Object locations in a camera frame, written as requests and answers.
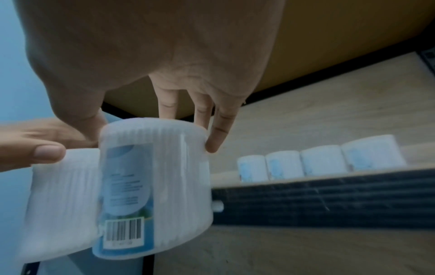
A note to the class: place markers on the person's left hand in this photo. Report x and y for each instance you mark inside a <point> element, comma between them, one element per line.
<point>30,142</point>

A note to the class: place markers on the person's right hand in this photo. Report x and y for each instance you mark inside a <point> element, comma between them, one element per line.
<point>153,40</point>

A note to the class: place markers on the white jar with blue label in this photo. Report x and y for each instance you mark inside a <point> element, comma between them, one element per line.
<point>251,169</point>
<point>283,165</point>
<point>322,161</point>
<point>163,188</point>
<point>61,201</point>
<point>372,153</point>

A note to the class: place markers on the black frame wooden shelf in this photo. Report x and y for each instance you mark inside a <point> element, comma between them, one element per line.
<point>306,249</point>

